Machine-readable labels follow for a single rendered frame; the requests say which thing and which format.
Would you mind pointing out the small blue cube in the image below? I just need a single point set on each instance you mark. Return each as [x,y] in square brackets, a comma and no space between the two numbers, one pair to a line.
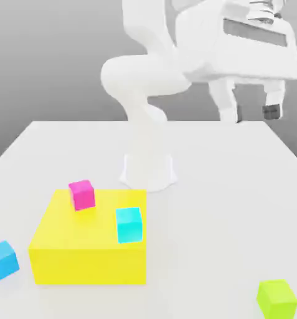
[2,260]

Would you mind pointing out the large yellow box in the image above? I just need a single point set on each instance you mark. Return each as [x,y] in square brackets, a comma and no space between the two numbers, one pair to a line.
[88,239]

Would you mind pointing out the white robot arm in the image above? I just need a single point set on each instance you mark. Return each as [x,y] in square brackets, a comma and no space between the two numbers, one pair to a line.
[143,74]

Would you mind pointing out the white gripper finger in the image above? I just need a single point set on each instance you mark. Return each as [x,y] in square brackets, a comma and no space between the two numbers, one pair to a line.
[275,97]
[225,99]

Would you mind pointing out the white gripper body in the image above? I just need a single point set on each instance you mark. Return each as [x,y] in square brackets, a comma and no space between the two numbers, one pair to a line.
[237,59]

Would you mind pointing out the small pink cube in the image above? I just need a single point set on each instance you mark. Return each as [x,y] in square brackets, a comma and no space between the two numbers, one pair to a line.
[82,195]

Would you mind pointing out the small lime green cube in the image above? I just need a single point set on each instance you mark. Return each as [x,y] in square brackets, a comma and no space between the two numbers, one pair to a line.
[276,299]

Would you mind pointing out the small cyan cube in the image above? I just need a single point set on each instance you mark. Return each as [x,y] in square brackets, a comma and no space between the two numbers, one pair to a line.
[129,225]

